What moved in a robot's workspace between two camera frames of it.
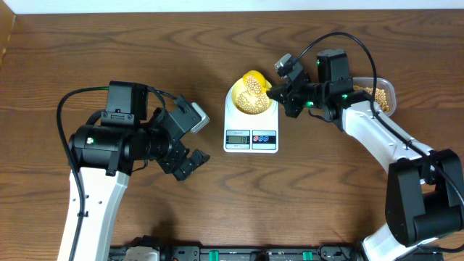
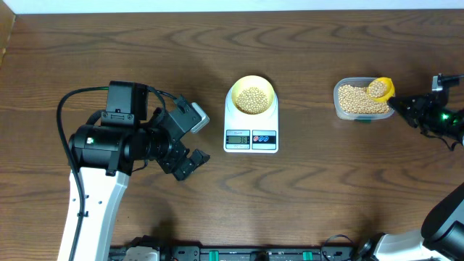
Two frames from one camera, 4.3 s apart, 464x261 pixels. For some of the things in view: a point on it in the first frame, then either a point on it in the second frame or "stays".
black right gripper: x=292 y=110 to x=420 y=105
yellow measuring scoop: x=254 y=82 to x=389 y=89
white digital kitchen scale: x=246 y=133 stays
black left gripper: x=170 y=160 stays
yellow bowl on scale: x=249 y=102 stays
